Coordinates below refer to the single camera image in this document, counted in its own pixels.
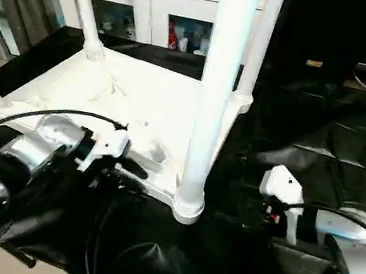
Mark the white plastic table top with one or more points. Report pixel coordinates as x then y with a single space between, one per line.
139 101

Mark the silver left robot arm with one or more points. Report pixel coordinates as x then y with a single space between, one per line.
28 152

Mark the black mat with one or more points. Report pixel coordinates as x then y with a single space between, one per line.
329 134

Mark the white glass-door cabinet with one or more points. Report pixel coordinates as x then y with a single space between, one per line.
178 1

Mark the black speaker with gold label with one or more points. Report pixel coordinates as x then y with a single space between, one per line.
330 28

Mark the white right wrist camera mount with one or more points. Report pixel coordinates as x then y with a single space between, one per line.
284 187

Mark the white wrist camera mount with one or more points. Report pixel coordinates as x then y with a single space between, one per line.
114 142
284 187

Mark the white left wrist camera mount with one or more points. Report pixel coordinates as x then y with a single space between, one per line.
114 142

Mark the black folding table frame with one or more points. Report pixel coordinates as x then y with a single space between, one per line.
23 259

